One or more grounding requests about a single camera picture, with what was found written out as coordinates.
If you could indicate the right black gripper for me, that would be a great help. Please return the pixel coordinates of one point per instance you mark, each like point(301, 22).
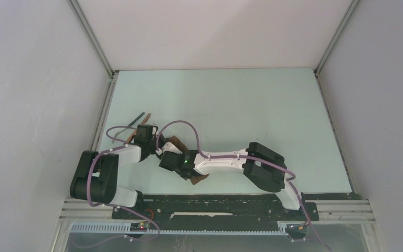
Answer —
point(186, 179)

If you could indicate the fork with dark handle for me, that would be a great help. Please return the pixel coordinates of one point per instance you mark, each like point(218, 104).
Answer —
point(125, 127)

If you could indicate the brown wooden knife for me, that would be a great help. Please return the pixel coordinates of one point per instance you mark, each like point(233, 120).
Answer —
point(136, 131)

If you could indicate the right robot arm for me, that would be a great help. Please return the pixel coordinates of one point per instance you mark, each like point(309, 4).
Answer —
point(263, 167)

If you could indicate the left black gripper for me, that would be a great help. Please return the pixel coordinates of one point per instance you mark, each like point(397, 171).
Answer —
point(155, 137)

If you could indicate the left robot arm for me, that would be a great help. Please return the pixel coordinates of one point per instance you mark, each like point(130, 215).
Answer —
point(96, 176)

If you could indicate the left corner aluminium post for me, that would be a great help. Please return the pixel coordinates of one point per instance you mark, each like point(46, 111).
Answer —
point(90, 34)

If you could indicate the corner aluminium post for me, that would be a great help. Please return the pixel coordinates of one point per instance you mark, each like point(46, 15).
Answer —
point(90, 34)
point(337, 34)

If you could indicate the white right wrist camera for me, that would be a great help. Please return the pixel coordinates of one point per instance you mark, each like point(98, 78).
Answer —
point(169, 147)

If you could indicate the right corner aluminium post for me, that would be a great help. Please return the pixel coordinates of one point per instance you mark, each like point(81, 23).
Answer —
point(337, 34)

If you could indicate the aluminium frame rail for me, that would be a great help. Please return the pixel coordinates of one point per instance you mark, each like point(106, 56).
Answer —
point(329, 211)

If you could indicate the white toothed cable duct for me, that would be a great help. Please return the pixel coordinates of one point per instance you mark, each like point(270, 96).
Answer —
point(125, 228)

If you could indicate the brown cloth napkin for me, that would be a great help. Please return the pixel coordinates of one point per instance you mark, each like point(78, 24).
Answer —
point(182, 147)

